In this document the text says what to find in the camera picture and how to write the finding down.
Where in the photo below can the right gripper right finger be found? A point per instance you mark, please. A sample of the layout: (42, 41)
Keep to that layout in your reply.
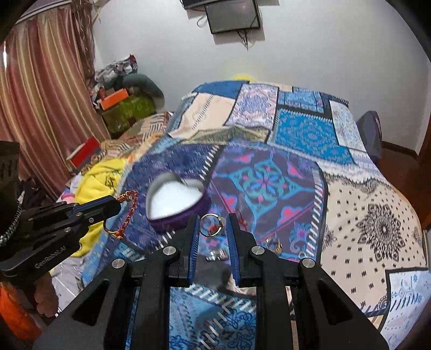
(298, 304)

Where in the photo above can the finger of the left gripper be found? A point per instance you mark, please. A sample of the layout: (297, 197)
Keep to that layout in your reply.
(105, 204)
(101, 213)

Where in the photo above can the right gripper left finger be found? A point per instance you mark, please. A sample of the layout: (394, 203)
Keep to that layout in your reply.
(126, 306)

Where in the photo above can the purple heart-shaped jewelry box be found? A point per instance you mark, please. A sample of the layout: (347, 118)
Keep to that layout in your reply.
(171, 199)

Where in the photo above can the yellow cartoon blanket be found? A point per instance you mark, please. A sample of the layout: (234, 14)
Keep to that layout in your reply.
(101, 180)

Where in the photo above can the striped patchwork quilt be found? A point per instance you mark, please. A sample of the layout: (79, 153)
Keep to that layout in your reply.
(138, 138)

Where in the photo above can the red box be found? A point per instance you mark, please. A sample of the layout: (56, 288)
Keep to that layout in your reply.
(83, 153)

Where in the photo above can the green patterned storage box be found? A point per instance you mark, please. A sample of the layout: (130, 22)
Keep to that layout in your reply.
(123, 115)

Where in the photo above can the orange box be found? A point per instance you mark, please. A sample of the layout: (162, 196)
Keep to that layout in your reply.
(114, 98)

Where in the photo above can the blue patchwork bedspread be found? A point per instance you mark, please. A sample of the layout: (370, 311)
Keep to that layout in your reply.
(290, 163)

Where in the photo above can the striped red curtain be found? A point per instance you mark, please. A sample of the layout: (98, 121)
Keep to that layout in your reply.
(46, 78)

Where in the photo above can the grey pillow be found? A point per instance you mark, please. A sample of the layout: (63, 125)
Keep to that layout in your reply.
(145, 84)

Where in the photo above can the pile of clothes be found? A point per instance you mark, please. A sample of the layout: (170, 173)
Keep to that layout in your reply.
(107, 76)

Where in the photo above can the yellow round object behind bed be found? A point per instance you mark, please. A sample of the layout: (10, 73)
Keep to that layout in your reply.
(244, 77)

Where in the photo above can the grey backpack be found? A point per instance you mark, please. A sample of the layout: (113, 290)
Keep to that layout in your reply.
(369, 127)

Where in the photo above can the brown wooden door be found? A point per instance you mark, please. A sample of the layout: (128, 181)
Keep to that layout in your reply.
(424, 180)

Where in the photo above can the black wall television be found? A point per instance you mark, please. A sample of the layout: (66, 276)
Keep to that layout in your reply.
(190, 4)

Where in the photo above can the small black wall monitor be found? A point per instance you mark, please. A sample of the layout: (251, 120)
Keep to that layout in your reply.
(235, 15)

